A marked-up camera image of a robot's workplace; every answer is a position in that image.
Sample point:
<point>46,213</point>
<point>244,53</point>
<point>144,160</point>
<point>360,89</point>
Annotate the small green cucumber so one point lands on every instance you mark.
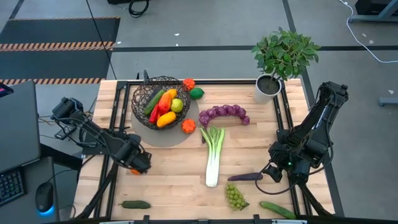
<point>154,102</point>

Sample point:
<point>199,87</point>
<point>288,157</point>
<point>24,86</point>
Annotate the small yellow lemon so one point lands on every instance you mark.
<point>172,93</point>

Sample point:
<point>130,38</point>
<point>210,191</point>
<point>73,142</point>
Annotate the dark grey desk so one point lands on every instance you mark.
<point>31,174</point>

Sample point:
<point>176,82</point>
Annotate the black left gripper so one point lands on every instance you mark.
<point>136,157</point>

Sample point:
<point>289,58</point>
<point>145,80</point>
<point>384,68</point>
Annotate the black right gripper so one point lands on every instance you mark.
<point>280,155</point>

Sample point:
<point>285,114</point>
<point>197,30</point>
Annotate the orange fruit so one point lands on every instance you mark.
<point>134,172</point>

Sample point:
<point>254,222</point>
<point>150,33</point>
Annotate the grey furniture foot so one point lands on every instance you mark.
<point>388,101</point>

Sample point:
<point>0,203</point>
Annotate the red yellow mango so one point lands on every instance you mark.
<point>164,104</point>

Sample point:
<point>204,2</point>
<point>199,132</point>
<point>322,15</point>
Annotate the round grey mat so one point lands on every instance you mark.
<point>161,138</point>

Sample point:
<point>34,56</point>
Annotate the long yellow mango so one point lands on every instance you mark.
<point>166,119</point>

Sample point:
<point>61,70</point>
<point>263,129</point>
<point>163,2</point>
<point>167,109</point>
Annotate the grey desk leg frame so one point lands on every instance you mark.
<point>382,14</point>

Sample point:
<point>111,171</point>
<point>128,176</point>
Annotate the black hazard-striped floor mat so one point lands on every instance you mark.
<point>56,62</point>

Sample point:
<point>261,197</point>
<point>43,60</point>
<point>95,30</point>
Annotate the purple eggplant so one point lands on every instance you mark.
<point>245,177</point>

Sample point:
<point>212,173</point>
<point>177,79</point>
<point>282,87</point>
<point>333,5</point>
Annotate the black power adapter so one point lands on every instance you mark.
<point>62,133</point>

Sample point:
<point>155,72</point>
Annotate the green leafy plant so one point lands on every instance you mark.
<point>284,53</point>

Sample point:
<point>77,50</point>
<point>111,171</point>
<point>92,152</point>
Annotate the green lime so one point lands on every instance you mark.
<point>196,93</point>

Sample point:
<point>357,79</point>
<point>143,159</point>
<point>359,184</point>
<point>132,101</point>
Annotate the black computer mouse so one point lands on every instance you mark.
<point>44,197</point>

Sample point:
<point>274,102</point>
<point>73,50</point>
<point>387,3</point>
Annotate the long light green cucumber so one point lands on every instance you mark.
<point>276,209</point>

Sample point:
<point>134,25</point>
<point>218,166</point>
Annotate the white plant pot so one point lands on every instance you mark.
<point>262,98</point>

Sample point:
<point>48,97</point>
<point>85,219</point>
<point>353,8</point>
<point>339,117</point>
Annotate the green apple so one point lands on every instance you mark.
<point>177,105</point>

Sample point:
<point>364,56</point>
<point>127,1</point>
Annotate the dark green cucumber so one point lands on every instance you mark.
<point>135,204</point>

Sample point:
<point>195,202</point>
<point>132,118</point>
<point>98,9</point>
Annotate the device with red screen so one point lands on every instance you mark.
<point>5,90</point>

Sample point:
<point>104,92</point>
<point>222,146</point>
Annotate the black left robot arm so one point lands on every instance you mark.
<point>93,135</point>

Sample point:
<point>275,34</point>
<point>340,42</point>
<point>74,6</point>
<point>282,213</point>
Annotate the green grape bunch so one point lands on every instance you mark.
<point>234,196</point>

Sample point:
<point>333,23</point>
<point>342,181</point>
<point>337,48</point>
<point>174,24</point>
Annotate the black keyboard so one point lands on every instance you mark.
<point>11,186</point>

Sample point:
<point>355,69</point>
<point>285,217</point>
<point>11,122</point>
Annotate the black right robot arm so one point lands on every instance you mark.
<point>320,115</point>

